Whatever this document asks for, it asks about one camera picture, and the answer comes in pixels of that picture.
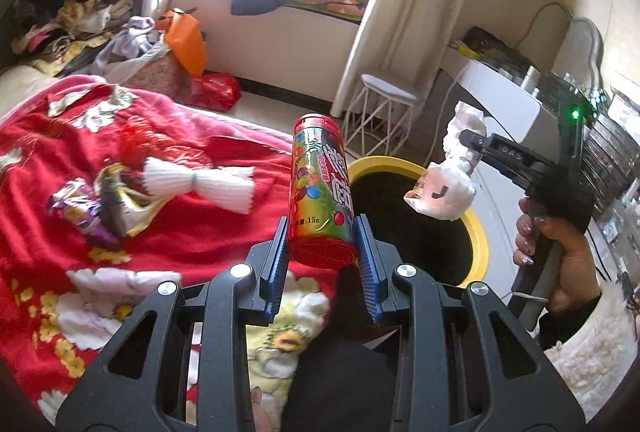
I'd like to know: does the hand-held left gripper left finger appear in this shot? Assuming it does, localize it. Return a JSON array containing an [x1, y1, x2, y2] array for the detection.
[[55, 216, 291, 432]]

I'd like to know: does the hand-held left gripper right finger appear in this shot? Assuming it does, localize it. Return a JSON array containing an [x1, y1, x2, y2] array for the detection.
[[352, 213, 586, 432]]

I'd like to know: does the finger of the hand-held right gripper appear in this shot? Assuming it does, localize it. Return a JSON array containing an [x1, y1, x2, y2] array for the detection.
[[459, 129, 541, 173]]

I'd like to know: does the yellow rimmed trash bin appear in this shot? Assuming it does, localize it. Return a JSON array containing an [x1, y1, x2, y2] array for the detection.
[[345, 155, 490, 289]]

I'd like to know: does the white paper wrapper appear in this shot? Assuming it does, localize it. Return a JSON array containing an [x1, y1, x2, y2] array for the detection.
[[404, 102, 488, 221]]

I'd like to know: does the colourful candy tube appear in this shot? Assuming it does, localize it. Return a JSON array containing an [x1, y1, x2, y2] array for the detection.
[[286, 113, 357, 269]]

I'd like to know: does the purple snack wrapper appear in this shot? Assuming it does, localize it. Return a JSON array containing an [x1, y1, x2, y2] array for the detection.
[[49, 178, 123, 249]]

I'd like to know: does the person's right forearm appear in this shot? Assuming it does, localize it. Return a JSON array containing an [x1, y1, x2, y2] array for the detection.
[[537, 292, 640, 413]]

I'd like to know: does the person's right hand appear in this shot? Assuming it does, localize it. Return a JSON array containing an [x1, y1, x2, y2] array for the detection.
[[514, 198, 602, 311]]

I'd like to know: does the white dresser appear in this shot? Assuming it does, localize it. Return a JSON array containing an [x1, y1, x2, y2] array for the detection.
[[440, 46, 548, 263]]

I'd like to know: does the silver bottle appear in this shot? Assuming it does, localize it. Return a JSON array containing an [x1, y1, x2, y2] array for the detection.
[[520, 65, 542, 96]]

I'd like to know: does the red floral blanket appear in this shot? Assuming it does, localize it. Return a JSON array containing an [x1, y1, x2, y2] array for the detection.
[[0, 74, 351, 428]]

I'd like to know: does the silver gold foil wrapper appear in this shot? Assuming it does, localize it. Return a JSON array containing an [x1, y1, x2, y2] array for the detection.
[[97, 162, 167, 238]]

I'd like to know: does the red shiny plastic bag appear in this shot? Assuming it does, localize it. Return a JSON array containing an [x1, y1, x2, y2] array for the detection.
[[191, 72, 242, 112]]

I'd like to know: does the white window bench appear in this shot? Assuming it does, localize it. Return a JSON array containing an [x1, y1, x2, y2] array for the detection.
[[169, 0, 362, 104]]

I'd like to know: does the pink floral bag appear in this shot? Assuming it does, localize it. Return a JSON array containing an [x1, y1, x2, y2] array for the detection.
[[117, 46, 194, 101]]

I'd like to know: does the orange paper bag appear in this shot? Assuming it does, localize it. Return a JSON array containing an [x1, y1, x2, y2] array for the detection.
[[155, 8, 209, 79]]

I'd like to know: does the lilac garment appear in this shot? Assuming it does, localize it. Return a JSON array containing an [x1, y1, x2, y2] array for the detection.
[[92, 15, 157, 79]]

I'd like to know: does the pile of clothes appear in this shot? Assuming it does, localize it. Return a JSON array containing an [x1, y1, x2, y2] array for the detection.
[[10, 0, 142, 78]]

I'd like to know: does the white wire stool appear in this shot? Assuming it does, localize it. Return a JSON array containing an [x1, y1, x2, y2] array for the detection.
[[343, 73, 419, 158]]

